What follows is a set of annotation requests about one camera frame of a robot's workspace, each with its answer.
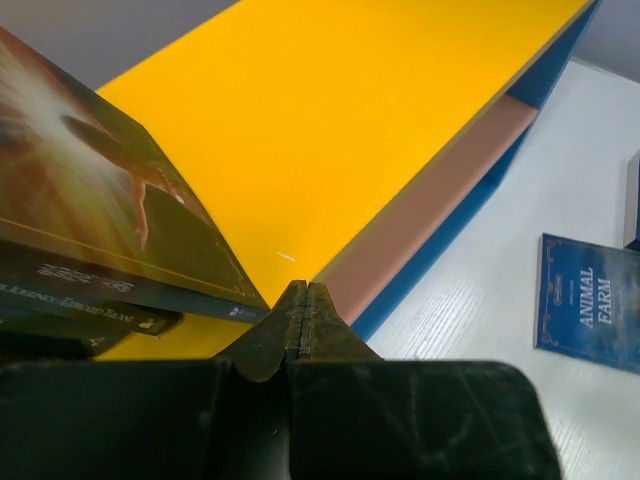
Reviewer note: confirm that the blue yellow wooden bookshelf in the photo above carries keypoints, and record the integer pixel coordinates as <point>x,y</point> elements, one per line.
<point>296,122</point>

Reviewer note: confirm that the red white cover book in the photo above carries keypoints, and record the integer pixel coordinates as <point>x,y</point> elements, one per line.
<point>133,318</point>

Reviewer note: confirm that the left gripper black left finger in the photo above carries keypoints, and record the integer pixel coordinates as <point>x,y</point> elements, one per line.
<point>226,417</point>

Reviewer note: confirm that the Three Days to See book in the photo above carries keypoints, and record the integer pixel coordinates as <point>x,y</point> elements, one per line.
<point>92,208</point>

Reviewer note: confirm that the Animal Farm book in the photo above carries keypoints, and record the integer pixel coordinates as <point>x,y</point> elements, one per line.
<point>588,302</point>

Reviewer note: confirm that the Jane Eyre book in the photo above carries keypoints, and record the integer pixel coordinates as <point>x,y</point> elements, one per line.
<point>632,209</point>

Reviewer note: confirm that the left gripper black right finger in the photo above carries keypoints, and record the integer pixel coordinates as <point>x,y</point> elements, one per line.
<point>354,415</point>

